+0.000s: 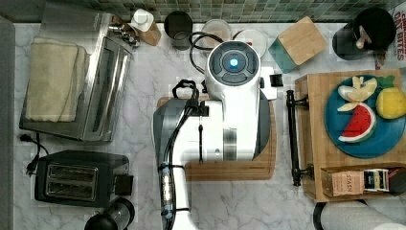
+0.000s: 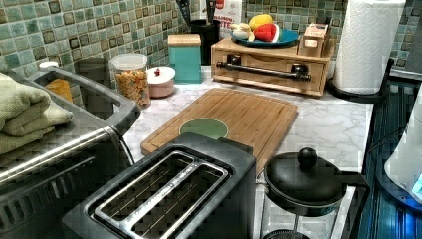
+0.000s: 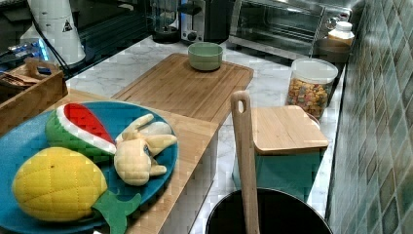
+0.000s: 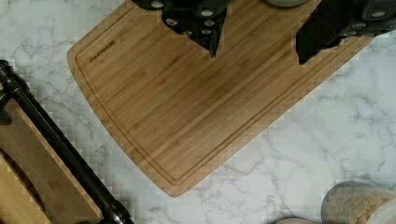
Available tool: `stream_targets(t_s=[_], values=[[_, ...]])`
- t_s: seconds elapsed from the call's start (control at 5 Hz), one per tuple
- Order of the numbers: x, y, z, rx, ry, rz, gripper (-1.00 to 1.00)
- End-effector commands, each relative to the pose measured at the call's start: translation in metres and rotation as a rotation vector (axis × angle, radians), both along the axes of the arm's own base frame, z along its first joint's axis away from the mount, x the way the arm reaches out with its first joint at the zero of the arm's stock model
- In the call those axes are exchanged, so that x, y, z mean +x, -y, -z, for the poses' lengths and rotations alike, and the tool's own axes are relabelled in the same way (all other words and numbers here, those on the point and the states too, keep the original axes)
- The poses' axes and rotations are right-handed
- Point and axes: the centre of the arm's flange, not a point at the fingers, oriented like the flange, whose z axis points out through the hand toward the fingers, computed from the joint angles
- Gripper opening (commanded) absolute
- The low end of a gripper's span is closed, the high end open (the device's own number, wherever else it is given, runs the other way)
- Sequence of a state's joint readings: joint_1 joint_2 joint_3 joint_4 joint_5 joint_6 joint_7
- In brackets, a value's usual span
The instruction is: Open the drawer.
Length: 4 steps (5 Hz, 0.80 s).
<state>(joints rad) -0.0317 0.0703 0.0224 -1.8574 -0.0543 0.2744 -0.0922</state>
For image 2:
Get paper towel roll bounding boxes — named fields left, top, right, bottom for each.
left=333, top=0, right=406, bottom=95

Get teal canister wooden lid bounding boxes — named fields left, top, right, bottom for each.
left=168, top=34, right=202, bottom=84

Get clear jar with pasta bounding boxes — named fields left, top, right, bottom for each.
left=110, top=54, right=150, bottom=109

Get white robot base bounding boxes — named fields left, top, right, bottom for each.
left=384, top=89, right=422, bottom=203

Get bamboo cutting board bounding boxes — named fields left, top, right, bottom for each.
left=140, top=88, right=297, bottom=174

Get green round coaster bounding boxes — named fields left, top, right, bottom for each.
left=179, top=118, right=229, bottom=139

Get grey smoked canister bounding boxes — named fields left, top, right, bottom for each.
left=74, top=58, right=113, bottom=120

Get yellow toy fruit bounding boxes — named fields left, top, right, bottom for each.
left=249, top=14, right=273, bottom=31

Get toy garlic bulb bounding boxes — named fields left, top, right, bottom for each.
left=230, top=23, right=255, bottom=42

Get wooden drawer box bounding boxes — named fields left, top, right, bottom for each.
left=211, top=38, right=335, bottom=80

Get toy watermelon slice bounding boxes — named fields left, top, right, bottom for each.
left=254, top=24, right=282, bottom=43

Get folded green towel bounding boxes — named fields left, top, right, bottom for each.
left=0, top=74, right=73, bottom=154

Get wooden drawer with black handle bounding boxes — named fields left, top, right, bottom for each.
left=212, top=54, right=328, bottom=97

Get black two-slot toaster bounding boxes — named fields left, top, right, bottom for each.
left=62, top=133, right=256, bottom=239

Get white red carton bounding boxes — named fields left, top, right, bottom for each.
left=199, top=0, right=242, bottom=38

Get small wooden box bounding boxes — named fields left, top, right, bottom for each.
left=298, top=23, right=329, bottom=57

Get teal plate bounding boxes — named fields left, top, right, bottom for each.
left=230, top=29, right=299, bottom=48

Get black utensil holder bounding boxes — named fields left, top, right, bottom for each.
left=191, top=19, right=220, bottom=66

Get black paper towel holder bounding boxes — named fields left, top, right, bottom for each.
left=325, top=59, right=394, bottom=104

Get stainless toaster oven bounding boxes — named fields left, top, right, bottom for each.
left=1, top=67, right=140, bottom=239

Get pink ceramic lidded bowl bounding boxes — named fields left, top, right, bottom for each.
left=146, top=66, right=175, bottom=98

